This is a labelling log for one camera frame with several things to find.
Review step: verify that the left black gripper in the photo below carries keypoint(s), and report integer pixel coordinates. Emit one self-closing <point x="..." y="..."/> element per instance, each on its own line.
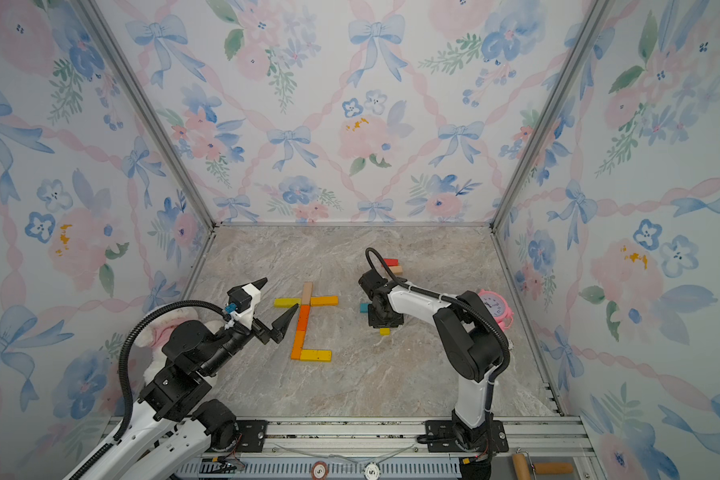
<point x="279" y="326"/>

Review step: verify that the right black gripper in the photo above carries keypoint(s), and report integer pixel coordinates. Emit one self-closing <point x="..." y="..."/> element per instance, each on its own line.
<point x="374" y="323"/>

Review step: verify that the lime yellow block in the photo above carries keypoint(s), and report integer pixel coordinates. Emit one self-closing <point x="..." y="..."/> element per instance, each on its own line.
<point x="286" y="302"/>

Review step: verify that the red-orange block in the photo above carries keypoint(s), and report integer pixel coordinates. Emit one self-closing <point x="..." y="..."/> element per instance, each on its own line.
<point x="303" y="318"/>

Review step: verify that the natural wood block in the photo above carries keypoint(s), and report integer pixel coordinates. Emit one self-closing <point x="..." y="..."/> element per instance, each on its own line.
<point x="307" y="293"/>

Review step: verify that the orange small block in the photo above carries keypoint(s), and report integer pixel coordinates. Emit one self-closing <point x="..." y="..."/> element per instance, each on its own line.
<point x="298" y="345"/>

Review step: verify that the amber yellow block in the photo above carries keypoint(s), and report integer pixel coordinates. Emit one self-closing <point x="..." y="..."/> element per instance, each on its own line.
<point x="324" y="301"/>

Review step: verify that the yellow long block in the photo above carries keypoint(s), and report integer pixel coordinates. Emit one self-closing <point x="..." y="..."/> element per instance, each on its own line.
<point x="308" y="355"/>

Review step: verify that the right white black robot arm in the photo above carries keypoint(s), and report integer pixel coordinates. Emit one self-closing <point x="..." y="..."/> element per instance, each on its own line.
<point x="474" y="344"/>

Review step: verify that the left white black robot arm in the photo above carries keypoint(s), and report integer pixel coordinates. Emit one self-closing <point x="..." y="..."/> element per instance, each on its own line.
<point x="173" y="419"/>

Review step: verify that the white plush bear pink shirt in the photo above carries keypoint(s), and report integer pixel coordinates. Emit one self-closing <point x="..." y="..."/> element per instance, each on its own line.
<point x="157" y="333"/>

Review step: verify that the pink alarm clock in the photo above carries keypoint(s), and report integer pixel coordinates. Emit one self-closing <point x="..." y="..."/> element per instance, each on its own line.
<point x="498" y="307"/>

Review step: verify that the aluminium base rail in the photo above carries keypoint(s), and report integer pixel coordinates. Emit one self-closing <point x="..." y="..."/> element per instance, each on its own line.
<point x="390" y="448"/>

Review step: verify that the wooden handle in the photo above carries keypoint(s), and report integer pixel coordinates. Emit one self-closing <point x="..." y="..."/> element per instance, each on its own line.
<point x="526" y="469"/>

